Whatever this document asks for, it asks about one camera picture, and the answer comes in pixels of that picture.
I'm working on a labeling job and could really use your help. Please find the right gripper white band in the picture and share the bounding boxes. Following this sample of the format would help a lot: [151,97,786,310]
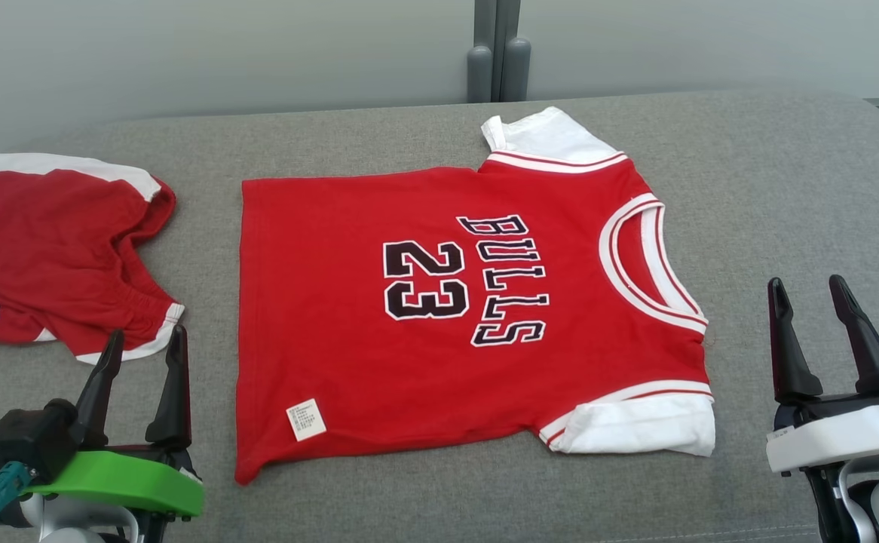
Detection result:
[765,275,879,477]

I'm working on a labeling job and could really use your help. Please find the grey door frame post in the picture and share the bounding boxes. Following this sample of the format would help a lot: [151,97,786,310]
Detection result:
[467,0,532,103]

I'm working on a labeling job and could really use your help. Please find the red shorts white stripes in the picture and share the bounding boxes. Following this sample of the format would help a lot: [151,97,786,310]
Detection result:
[0,153,185,366]

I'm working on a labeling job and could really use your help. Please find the red Bulls 23 jersey shirt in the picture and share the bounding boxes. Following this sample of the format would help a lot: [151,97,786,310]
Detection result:
[234,106,716,486]

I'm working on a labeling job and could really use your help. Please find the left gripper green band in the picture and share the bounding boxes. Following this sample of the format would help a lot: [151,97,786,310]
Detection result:
[21,324,205,523]

